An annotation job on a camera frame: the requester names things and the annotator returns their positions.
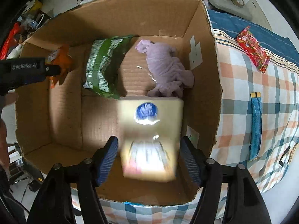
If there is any green snack bag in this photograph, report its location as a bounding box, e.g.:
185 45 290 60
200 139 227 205
83 34 134 99

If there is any yellow tissue pack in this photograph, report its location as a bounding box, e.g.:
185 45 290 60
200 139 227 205
118 97 184 183

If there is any lilac soft cloth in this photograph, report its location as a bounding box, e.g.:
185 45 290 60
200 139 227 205
135 40 194 98

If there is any red floral snack packet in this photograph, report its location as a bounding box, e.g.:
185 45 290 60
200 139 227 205
236 26 270 74

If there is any orange snack bag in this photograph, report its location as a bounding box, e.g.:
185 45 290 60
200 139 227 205
46 45 74 88

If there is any person's hand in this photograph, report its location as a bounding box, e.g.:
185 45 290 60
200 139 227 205
0 93 18 168

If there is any red plastic bag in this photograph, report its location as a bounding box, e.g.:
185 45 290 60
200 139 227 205
1 22 21 60

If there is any blue plaid tablecloth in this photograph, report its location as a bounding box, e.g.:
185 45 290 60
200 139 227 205
70 9 299 224

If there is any large cardboard box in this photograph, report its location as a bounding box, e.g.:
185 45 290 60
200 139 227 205
14 0 223 207

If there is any beige flat board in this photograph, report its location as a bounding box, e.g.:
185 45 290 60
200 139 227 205
245 0 272 31

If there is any grey chair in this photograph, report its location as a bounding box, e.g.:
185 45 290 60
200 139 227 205
208 0 252 21

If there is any tape roll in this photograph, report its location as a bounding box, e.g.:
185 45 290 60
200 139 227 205
231 0 245 8

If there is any blue strap packet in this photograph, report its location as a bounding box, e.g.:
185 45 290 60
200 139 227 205
249 92 263 161

